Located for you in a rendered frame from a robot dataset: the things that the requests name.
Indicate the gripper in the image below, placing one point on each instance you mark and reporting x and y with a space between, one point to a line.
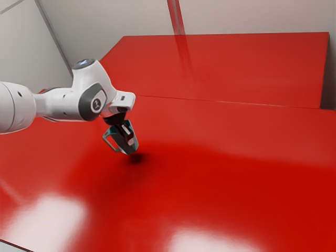
115 120

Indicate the teal faceted mug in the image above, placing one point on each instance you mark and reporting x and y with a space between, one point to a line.
132 145

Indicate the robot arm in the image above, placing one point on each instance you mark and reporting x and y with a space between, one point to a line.
57 102

